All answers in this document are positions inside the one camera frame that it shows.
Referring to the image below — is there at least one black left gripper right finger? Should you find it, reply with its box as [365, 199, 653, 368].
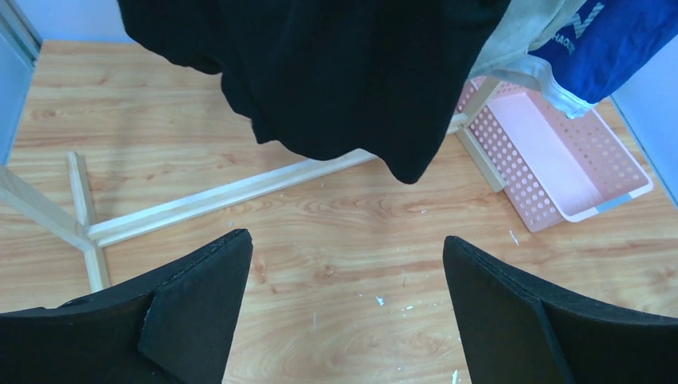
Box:
[443, 236, 677, 383]

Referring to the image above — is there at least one pink perforated plastic basket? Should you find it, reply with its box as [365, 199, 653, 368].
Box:
[449, 77, 653, 232]

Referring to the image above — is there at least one blue underwear white trim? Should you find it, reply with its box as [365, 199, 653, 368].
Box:
[505, 0, 678, 120]

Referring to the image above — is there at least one black underwear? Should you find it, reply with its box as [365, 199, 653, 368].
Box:
[118, 0, 508, 184]

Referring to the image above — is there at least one grey beige underwear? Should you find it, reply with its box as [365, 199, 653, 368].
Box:
[469, 0, 584, 78]

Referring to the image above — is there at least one wooden clothes rack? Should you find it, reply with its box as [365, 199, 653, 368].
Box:
[0, 77, 508, 294]

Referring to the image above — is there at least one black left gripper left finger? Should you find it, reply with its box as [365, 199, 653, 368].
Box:
[1, 229, 253, 383]

